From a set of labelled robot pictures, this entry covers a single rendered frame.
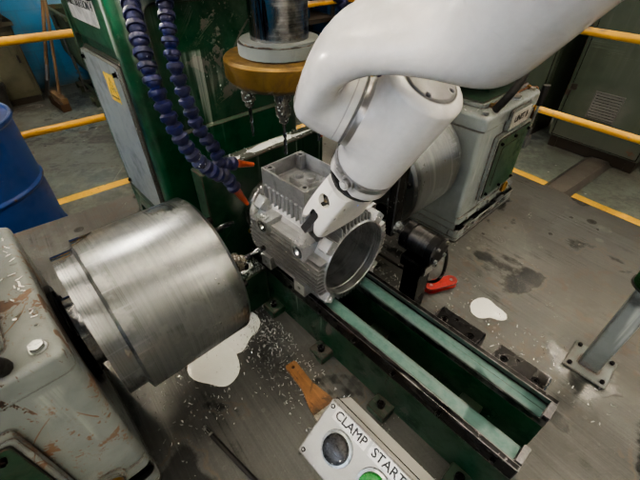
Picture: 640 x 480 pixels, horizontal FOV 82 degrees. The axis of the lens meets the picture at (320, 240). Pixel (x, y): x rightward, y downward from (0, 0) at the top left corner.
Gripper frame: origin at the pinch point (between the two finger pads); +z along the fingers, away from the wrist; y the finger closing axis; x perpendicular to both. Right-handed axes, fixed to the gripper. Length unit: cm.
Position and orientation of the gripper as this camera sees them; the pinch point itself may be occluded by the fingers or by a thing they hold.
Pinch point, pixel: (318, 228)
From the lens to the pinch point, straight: 62.0
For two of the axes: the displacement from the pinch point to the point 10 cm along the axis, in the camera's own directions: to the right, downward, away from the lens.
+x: -5.8, -7.9, 1.6
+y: 7.4, -4.4, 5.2
